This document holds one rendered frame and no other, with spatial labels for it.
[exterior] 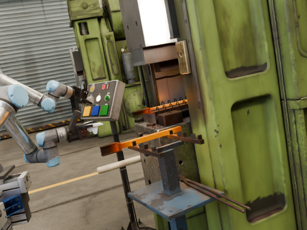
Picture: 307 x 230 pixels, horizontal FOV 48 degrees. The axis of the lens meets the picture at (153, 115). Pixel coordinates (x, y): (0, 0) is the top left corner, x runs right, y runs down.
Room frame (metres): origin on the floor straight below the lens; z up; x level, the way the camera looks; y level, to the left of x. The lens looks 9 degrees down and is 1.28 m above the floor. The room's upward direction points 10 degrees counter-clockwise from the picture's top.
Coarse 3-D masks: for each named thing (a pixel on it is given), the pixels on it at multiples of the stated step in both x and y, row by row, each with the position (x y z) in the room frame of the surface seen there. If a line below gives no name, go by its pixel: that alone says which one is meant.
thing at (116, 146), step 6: (180, 126) 1.74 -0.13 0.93; (156, 132) 1.70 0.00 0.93; (162, 132) 1.69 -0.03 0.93; (168, 132) 1.70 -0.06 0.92; (174, 132) 1.72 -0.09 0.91; (138, 138) 1.64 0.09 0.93; (144, 138) 1.64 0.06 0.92; (150, 138) 1.66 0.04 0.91; (108, 144) 1.58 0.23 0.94; (114, 144) 1.58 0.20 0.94; (120, 144) 1.58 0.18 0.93; (126, 144) 1.60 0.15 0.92; (102, 150) 1.55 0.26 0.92; (108, 150) 1.57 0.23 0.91; (114, 150) 1.58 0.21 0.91; (120, 150) 1.57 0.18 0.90
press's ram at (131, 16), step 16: (128, 0) 2.06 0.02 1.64; (144, 0) 1.96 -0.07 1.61; (160, 0) 1.99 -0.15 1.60; (128, 16) 2.11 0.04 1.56; (144, 16) 1.95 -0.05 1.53; (160, 16) 1.99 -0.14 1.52; (128, 32) 2.15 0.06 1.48; (144, 32) 1.95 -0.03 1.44; (160, 32) 1.98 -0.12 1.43; (128, 48) 2.20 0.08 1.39
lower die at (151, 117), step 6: (186, 102) 2.12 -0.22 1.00; (162, 108) 2.06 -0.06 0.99; (168, 108) 2.04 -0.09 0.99; (174, 108) 2.04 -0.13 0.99; (180, 108) 2.05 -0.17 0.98; (150, 114) 2.05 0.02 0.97; (156, 114) 1.99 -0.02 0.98; (186, 114) 2.07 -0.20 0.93; (144, 120) 2.16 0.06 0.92; (150, 120) 2.07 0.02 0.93; (156, 120) 1.99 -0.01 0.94
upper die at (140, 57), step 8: (144, 48) 1.99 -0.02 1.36; (152, 48) 2.01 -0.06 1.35; (160, 48) 2.03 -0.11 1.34; (168, 48) 2.05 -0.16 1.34; (136, 56) 2.10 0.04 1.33; (144, 56) 1.99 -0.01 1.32; (152, 56) 2.01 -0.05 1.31; (160, 56) 2.03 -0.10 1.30; (168, 56) 2.05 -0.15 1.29; (176, 56) 2.06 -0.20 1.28; (136, 64) 2.12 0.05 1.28; (144, 64) 2.00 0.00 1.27
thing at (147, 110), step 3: (186, 99) 2.16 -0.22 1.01; (174, 102) 2.14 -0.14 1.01; (180, 102) 2.12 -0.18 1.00; (162, 105) 2.09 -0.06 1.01; (165, 105) 2.09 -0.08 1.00; (168, 105) 2.09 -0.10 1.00; (147, 108) 2.04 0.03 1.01; (150, 108) 2.06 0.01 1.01; (153, 108) 2.06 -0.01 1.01; (132, 111) 2.03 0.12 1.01; (135, 111) 2.01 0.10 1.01; (138, 111) 2.02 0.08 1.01; (141, 111) 2.03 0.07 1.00; (144, 111) 2.04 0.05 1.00; (147, 111) 2.05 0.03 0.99; (150, 111) 2.04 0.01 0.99; (135, 114) 2.02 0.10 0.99; (138, 114) 2.03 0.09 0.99; (141, 114) 2.02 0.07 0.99; (144, 114) 2.03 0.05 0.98
